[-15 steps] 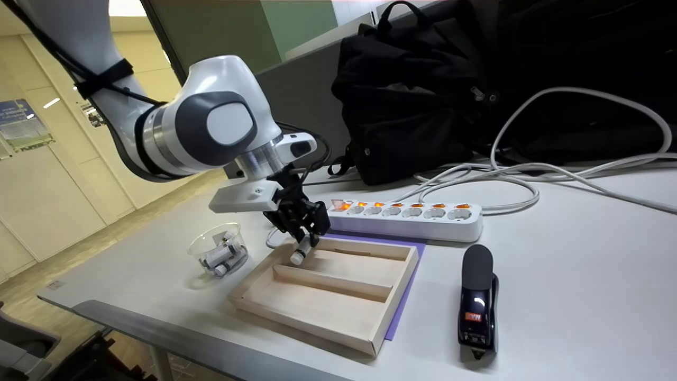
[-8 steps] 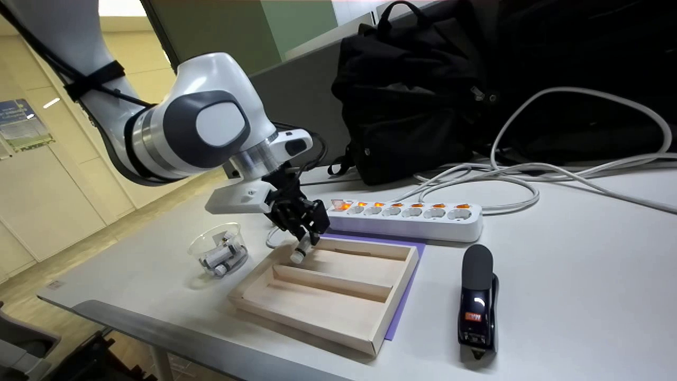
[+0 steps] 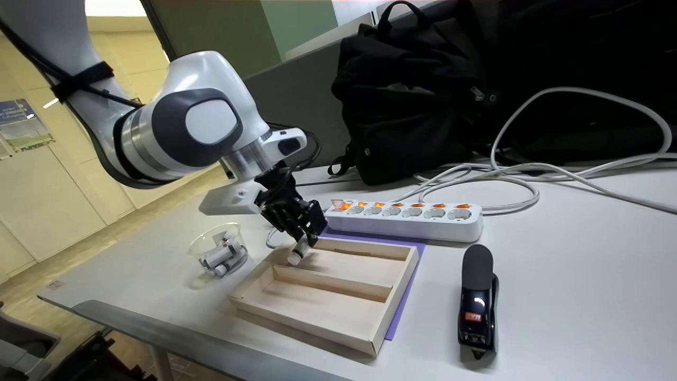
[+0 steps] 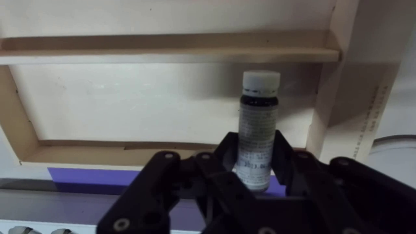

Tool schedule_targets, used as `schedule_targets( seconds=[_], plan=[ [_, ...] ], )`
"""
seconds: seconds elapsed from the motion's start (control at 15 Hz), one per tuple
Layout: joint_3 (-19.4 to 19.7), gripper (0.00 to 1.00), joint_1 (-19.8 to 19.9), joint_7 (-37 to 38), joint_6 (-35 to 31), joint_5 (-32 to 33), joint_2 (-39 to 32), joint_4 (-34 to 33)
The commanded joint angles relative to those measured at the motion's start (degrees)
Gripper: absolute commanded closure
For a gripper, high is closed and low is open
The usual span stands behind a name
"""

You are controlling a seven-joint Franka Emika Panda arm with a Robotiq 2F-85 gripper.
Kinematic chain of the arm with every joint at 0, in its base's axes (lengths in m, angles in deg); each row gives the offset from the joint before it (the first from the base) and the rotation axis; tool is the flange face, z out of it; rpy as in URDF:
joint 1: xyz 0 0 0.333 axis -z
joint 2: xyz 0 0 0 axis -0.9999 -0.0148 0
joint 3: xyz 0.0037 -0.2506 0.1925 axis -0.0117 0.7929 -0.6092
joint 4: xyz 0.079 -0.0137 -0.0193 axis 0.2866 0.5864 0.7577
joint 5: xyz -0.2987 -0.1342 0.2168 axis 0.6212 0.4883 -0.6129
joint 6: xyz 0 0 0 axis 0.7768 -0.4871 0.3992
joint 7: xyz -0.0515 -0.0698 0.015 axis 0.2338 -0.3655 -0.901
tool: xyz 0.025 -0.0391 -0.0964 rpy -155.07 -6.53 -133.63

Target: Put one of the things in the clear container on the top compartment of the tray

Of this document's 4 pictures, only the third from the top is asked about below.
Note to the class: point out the gray desk partition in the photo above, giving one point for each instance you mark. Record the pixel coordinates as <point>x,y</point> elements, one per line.
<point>297,97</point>

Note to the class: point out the wooden two-compartment tray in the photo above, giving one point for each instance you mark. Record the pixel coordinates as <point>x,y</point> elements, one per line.
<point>332,281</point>

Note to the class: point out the blue green poster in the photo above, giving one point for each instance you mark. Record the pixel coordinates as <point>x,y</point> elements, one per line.
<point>24,125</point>

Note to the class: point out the small white marker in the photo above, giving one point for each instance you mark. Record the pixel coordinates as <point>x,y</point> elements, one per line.
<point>231,268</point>
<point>299,254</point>
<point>216,258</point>
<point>277,238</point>

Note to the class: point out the clear plastic container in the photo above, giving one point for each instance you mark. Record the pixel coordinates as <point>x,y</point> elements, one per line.
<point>205,244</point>

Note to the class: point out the black stapler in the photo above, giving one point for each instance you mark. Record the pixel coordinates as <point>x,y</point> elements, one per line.
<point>480,281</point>

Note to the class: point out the white power strip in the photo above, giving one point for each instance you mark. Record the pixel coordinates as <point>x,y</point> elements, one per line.
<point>404,224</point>

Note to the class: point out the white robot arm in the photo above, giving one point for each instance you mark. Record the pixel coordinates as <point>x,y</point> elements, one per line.
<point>176,127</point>

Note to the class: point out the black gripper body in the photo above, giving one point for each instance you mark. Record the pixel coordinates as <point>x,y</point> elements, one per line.
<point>288,208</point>

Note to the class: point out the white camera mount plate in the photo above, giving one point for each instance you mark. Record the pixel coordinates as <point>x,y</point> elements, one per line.
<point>225,200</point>

